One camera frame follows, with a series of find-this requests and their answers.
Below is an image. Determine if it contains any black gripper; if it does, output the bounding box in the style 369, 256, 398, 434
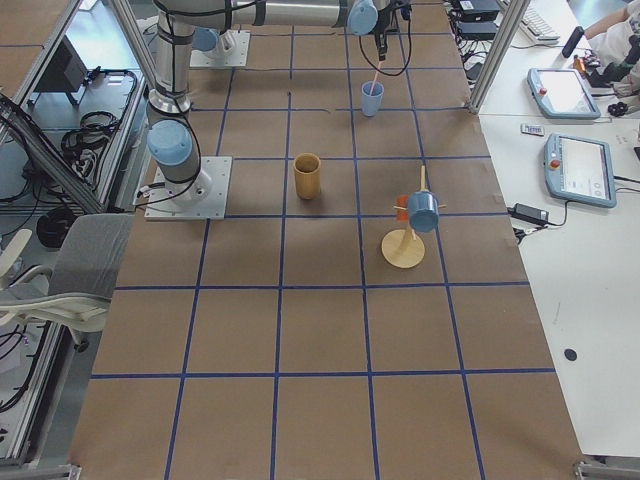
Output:
372, 19, 390, 60

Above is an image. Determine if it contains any pink chopstick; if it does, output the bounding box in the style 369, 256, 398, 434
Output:
369, 60, 384, 96

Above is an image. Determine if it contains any light blue plastic cup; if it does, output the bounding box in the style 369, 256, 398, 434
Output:
361, 81, 384, 117

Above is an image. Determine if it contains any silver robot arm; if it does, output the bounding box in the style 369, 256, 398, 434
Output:
147, 1, 406, 206
192, 27, 236, 55

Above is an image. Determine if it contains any bamboo chopstick holder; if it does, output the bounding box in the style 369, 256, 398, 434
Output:
293, 153, 321, 200

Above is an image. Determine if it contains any white keyboard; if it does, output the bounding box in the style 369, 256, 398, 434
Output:
519, 4, 560, 45

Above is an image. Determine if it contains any orange mug on stand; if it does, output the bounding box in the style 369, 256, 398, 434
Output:
394, 195, 409, 222

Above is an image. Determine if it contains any blue mug on stand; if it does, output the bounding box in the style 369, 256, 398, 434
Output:
407, 191, 439, 233

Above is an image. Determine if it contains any small label card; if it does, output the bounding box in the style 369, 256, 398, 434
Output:
520, 123, 545, 137

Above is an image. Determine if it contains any teach pendant far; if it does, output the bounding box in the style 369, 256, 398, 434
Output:
527, 68, 601, 120

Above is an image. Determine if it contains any teach pendant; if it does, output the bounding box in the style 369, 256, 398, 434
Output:
543, 133, 617, 208
527, 68, 601, 120

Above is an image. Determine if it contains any wooden mug tree stand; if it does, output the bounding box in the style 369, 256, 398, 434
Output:
381, 165, 446, 269

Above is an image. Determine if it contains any black power adapter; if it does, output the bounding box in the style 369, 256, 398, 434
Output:
507, 203, 549, 227

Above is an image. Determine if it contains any teach pendant near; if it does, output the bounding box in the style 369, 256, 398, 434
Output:
543, 133, 617, 208

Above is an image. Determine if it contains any grey office chair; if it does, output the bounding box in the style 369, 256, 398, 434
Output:
1, 213, 134, 352

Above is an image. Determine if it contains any aluminium frame post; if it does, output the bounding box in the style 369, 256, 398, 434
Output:
467, 0, 530, 114

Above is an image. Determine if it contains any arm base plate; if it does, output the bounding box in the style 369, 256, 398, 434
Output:
190, 28, 250, 69
144, 156, 233, 221

